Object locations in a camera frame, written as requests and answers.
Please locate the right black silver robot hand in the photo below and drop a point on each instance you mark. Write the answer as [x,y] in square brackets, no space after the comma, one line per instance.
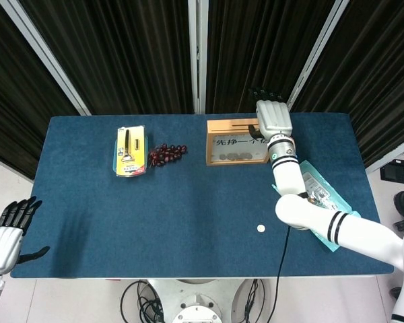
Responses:
[272,117]

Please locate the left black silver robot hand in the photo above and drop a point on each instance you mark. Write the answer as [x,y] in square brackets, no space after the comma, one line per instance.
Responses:
[1,249]

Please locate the silver coin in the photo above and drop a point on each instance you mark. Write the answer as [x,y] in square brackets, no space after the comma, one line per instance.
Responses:
[261,228]

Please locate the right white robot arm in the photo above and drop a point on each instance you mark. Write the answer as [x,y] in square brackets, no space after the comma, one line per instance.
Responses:
[286,175]

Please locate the white gray robot base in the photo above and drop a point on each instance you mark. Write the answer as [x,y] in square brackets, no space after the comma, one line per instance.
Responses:
[195,309]

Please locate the black pleated curtain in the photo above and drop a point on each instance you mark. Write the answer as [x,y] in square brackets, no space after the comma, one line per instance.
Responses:
[373,84]
[121,60]
[13,101]
[256,50]

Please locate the teal wet wipes packet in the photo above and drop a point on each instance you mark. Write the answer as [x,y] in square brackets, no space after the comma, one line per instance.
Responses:
[323,202]

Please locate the dark red grape bunch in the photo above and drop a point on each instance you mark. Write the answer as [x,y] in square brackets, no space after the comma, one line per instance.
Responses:
[168,153]

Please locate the blue fabric table cloth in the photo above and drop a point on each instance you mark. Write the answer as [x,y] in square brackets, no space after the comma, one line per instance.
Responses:
[188,208]

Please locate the black equipment box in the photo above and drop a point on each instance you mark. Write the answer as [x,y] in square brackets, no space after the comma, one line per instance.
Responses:
[397,173]

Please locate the yellow razor blister pack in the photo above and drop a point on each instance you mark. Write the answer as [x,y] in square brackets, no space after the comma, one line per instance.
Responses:
[131,151]

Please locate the wooden coin box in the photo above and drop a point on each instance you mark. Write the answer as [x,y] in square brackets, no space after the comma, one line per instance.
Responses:
[222,126]

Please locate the gray partition frame post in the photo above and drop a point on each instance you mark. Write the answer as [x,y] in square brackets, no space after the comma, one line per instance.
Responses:
[314,54]
[44,54]
[197,50]
[384,159]

